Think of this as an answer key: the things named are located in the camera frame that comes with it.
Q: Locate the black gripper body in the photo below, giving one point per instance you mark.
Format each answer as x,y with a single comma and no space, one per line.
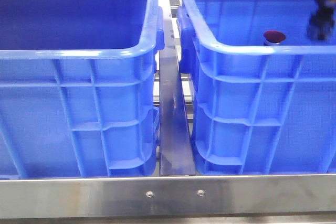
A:
321,23

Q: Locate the red mushroom push button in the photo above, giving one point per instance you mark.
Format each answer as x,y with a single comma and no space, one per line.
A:
273,38

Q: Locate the right blue plastic crate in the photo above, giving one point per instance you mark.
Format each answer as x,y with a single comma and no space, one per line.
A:
259,109

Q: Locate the blue plastic crate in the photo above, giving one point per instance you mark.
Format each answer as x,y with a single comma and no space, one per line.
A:
77,88
259,109

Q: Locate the metal divider bar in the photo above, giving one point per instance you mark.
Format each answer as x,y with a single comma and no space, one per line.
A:
176,156

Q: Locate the left blue plastic crate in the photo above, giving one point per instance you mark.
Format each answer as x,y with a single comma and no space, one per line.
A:
77,88

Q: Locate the stainless steel front rail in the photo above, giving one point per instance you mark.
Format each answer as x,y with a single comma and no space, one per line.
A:
114,197

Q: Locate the right rail screw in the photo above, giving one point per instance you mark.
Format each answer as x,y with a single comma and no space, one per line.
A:
201,192

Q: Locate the rail screw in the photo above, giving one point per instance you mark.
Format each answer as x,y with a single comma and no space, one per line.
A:
149,194
201,192

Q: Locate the left rail screw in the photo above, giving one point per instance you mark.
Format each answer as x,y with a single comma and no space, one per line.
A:
149,194

